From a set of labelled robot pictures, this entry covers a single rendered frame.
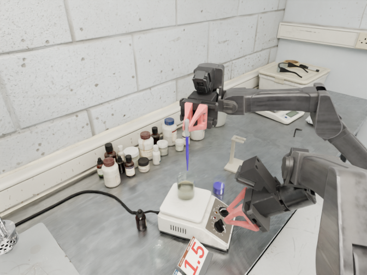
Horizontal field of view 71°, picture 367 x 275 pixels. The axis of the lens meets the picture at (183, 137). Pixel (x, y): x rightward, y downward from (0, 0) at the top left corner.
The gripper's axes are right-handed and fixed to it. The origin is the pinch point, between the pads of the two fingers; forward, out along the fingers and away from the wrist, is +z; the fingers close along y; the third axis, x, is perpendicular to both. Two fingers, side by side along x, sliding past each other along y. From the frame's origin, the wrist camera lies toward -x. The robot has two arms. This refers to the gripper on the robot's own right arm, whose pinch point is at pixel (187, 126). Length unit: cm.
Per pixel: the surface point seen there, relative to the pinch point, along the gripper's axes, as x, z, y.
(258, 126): 32, -66, 13
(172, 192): 22.9, -0.2, -4.8
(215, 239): 27.7, 7.3, 10.3
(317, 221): 32, -13, 36
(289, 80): 19, -102, 24
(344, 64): 15, -131, 54
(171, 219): 25.2, 7.2, -2.3
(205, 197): 23.1, -1.9, 4.4
